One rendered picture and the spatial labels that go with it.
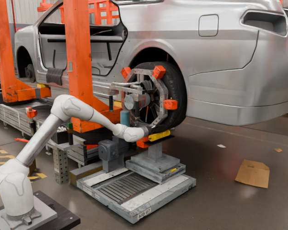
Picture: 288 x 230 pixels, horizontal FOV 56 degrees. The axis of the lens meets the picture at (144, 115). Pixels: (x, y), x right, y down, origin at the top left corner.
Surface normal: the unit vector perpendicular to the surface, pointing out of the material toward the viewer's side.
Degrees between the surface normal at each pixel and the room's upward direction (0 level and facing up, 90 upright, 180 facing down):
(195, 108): 90
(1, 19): 90
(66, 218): 0
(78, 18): 90
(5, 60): 90
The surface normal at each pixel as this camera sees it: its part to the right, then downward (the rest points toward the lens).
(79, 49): 0.71, 0.18
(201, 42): -0.71, 0.18
